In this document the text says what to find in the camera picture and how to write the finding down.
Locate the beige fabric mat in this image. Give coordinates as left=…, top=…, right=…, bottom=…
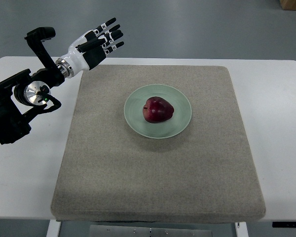
left=51, top=65, right=266, bottom=223

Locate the light green plate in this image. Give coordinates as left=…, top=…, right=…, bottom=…
left=124, top=84, right=192, bottom=139

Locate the white table leg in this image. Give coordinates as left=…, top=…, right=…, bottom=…
left=46, top=220, right=61, bottom=237

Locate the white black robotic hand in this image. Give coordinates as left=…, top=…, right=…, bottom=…
left=56, top=17, right=124, bottom=78

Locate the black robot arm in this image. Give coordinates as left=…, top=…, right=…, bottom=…
left=0, top=27, right=65, bottom=145

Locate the red apple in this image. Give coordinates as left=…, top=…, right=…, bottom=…
left=142, top=96, right=175, bottom=123

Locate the cardboard box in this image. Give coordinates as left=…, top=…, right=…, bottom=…
left=280, top=0, right=296, bottom=11

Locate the black desk control panel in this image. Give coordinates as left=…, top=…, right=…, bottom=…
left=272, top=222, right=296, bottom=228

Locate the grey metal base plate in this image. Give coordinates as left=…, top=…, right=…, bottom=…
left=89, top=225, right=213, bottom=237

